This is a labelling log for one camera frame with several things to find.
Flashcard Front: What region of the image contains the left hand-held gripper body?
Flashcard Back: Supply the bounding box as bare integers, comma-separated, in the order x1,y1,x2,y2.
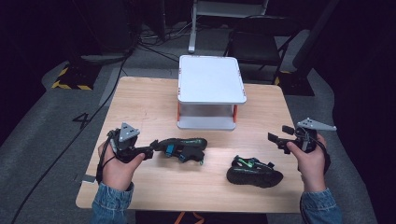
107,121,148,164

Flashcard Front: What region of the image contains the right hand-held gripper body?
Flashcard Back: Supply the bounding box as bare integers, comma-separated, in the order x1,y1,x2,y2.
291,117,337,154

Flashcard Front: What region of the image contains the black sandal with blue buckle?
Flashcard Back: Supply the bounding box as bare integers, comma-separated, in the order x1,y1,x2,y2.
153,137,209,165

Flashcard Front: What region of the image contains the person's left hand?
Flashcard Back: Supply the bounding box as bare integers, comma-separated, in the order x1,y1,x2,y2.
97,141,147,191

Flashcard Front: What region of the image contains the person's right hand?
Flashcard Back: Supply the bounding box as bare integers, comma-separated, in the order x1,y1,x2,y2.
286,133,329,193

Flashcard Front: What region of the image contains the yellow-black striped stand base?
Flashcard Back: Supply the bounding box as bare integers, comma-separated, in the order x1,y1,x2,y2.
273,69,316,97
50,63,102,91

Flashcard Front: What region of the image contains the white two-tier shelf rack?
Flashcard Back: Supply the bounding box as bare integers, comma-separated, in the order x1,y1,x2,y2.
176,54,248,132

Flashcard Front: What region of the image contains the black folding chair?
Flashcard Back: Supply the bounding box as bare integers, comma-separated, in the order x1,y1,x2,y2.
223,14,302,86

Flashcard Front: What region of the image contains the dark slanted pole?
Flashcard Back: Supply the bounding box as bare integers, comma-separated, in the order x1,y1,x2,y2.
291,0,341,70

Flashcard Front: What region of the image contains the white metal stand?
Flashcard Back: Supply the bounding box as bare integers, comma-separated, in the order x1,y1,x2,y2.
188,0,271,54

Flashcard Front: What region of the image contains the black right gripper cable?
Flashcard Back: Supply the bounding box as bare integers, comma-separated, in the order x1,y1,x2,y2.
311,138,332,175

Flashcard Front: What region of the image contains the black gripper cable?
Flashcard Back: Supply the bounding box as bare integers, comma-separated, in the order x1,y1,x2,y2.
95,132,118,185
311,138,332,175

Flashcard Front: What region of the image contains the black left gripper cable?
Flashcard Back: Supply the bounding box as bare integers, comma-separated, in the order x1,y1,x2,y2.
95,132,118,185

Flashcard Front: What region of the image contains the black sandal with green strap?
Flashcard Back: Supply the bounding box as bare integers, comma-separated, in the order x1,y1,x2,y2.
226,155,285,189

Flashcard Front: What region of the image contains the long black floor cable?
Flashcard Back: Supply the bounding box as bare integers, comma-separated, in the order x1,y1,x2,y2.
11,49,134,224

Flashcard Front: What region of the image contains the orange strap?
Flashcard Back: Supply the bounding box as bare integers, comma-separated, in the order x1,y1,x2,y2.
173,211,205,224

